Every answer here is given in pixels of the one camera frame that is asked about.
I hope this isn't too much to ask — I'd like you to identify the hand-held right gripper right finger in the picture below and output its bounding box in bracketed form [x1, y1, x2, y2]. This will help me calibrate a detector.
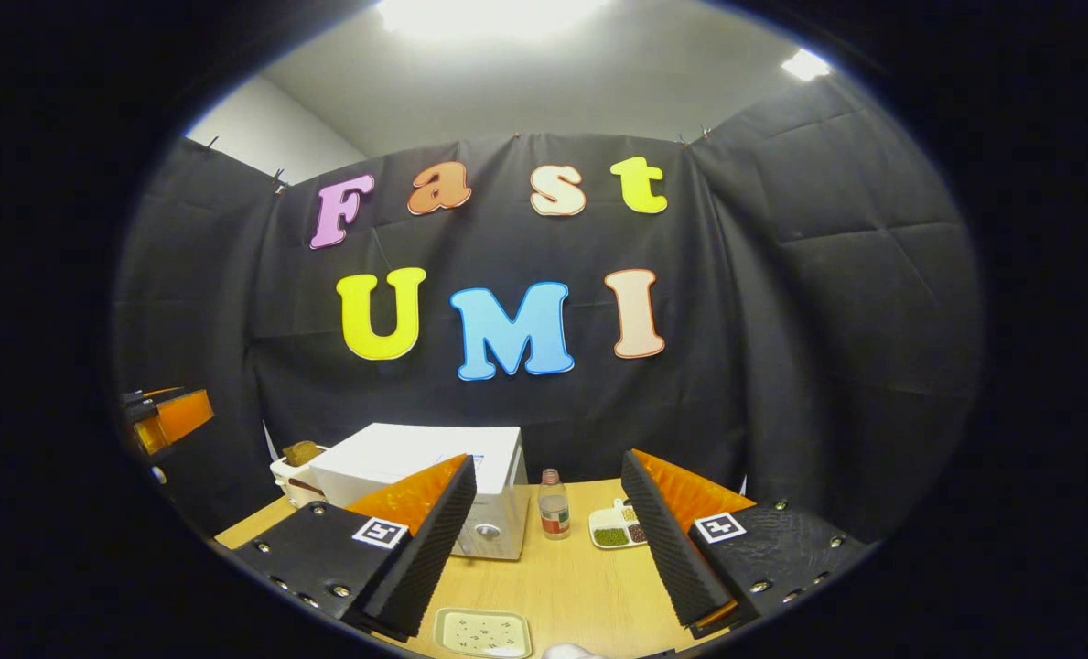
[620, 448, 874, 640]

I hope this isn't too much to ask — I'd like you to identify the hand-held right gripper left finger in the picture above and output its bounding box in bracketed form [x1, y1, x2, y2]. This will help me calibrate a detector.
[231, 453, 478, 642]

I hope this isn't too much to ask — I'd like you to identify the white microwave oven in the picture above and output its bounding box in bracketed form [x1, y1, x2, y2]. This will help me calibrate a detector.
[308, 422, 529, 561]

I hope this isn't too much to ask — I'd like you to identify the white divided dish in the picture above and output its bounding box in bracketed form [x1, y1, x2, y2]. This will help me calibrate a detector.
[587, 499, 651, 551]

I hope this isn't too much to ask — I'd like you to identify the cream square plate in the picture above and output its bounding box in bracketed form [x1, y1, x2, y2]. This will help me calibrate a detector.
[432, 606, 534, 659]

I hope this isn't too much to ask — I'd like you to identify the white toaster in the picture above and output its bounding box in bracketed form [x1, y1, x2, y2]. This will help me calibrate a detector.
[269, 444, 330, 510]

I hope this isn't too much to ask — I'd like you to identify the glass bottle with red label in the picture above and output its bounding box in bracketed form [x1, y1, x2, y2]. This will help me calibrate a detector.
[537, 468, 572, 541]

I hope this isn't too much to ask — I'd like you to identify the black backdrop cloth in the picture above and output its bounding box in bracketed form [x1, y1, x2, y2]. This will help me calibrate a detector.
[112, 73, 984, 543]

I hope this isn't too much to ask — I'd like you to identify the small ceiling light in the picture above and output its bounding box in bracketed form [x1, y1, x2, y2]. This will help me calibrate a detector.
[779, 47, 834, 82]

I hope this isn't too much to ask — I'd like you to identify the large ceiling light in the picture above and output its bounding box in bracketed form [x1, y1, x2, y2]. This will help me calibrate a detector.
[376, 0, 614, 39]

